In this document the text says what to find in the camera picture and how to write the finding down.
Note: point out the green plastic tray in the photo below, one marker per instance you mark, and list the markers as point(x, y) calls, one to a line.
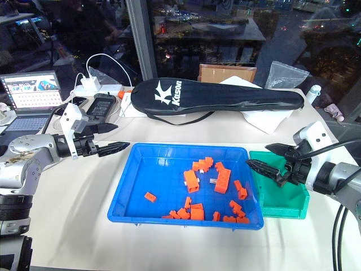
point(282, 197)

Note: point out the white folded cloth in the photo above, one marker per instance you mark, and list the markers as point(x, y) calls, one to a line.
point(268, 121)

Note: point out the white plug charger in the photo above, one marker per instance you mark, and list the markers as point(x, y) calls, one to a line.
point(90, 82)

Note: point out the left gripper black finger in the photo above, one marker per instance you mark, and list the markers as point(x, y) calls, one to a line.
point(105, 128)
point(112, 148)

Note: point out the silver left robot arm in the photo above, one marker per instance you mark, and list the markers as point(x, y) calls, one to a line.
point(26, 149)

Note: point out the blue plastic tray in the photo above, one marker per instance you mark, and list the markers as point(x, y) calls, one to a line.
point(158, 180)

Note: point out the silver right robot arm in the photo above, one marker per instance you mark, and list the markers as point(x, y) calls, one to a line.
point(342, 178)

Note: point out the black handheld device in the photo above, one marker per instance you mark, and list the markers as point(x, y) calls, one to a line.
point(102, 105)

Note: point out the white bottle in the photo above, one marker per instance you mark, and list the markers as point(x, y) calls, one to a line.
point(313, 94)

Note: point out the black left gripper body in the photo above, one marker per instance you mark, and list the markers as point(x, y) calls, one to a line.
point(86, 145)

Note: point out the brown cardboard box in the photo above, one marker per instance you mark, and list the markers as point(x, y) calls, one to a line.
point(222, 73)

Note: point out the pink soft item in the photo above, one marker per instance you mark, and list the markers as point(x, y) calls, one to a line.
point(334, 110)

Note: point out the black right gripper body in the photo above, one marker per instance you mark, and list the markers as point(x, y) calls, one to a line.
point(299, 166)

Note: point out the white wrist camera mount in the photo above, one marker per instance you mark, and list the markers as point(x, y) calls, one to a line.
point(315, 133)
point(69, 115)

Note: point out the clear zip plastic bag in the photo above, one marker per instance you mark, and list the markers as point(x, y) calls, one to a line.
point(286, 76)

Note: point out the open laptop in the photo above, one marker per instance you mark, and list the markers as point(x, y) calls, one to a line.
point(31, 97)

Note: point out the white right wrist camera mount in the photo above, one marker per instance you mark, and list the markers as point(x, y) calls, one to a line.
point(315, 133)

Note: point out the orange plastic connector housing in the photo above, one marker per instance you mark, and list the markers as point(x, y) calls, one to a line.
point(222, 179)

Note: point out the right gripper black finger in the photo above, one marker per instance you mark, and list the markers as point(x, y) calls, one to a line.
point(266, 169)
point(280, 149)

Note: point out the black Kason racket bag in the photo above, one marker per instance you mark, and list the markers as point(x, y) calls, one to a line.
point(225, 97)

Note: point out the small orange cap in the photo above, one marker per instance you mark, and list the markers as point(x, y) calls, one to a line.
point(120, 93)

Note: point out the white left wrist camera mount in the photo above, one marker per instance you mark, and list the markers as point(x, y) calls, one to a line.
point(69, 115)

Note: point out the large orange building block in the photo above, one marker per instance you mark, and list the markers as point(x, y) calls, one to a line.
point(191, 180)
point(197, 212)

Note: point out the white power strip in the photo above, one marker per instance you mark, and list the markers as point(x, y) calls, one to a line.
point(114, 60)
point(107, 89)

